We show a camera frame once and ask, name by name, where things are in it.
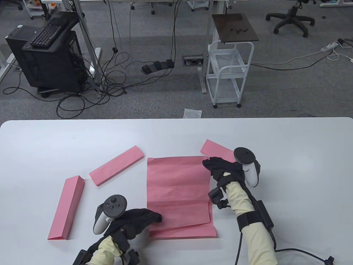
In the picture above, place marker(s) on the person's right hand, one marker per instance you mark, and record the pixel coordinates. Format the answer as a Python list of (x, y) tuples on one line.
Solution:
[(223, 168)]

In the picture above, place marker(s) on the person's left hand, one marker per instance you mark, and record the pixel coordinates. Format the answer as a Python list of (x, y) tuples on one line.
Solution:
[(135, 220)]

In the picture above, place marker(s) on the pink paper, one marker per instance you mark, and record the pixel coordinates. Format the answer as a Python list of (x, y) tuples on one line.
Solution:
[(115, 165), (193, 232), (66, 207), (176, 187), (218, 150)]

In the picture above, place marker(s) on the person's left forearm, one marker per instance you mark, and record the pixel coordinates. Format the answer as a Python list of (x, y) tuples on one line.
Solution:
[(103, 252)]

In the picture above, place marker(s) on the person's right forearm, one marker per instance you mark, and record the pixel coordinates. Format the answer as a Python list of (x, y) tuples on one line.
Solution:
[(240, 198)]

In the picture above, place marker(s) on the black and white controller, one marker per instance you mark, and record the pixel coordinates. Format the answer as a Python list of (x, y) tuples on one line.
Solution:
[(244, 154), (113, 204)]

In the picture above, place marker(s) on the clear plastic bag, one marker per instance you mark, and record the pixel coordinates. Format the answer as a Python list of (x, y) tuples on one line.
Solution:
[(193, 113)]

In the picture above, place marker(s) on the white utility trolley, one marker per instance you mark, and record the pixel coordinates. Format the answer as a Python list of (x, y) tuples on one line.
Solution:
[(223, 88)]

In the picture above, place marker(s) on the metal floor socket box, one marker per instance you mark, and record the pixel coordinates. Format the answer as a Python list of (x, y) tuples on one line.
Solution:
[(193, 60)]

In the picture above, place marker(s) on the black foot pedal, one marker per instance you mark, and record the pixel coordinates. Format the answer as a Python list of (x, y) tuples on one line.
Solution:
[(157, 66)]

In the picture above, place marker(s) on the brown wooden board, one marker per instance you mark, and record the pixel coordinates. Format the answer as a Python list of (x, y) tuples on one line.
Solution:
[(226, 36)]

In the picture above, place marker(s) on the white power strip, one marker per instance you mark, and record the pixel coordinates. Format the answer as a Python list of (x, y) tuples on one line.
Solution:
[(329, 47)]

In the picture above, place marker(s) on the black office chair base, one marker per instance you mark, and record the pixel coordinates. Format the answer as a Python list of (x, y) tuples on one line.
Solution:
[(291, 18)]

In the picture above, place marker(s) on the white trolley base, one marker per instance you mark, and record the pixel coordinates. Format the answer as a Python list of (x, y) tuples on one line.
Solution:
[(197, 4)]

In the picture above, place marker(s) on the black power adapter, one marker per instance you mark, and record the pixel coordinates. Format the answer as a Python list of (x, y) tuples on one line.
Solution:
[(341, 41)]

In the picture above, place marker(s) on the black computer tower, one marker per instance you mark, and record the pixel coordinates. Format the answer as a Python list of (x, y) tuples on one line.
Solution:
[(49, 69)]

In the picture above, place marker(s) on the white desk foot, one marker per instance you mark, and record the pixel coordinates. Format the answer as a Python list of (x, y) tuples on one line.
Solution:
[(5, 69), (336, 3)]

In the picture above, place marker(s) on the black keyboard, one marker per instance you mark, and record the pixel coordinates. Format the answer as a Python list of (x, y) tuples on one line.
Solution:
[(47, 33)]

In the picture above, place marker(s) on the white shelf cart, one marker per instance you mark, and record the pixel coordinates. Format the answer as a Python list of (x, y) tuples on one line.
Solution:
[(33, 11)]

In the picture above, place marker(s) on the black chair caster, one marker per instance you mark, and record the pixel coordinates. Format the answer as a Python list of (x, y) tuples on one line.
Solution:
[(16, 4)]

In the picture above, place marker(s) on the grey desk leg frame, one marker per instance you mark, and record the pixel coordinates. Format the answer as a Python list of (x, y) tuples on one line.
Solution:
[(85, 36)]

